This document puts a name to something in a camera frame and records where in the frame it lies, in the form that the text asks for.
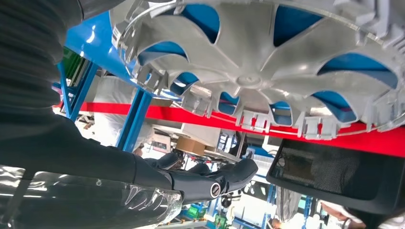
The red barrier belt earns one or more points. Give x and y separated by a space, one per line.
189 115

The clear plastic hand cover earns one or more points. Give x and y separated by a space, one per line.
95 205

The brown cardboard box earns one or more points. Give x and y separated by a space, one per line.
189 146

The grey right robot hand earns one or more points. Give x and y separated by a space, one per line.
79 158

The person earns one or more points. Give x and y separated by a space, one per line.
338 213

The black mesh office chair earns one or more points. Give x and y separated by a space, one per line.
332 170

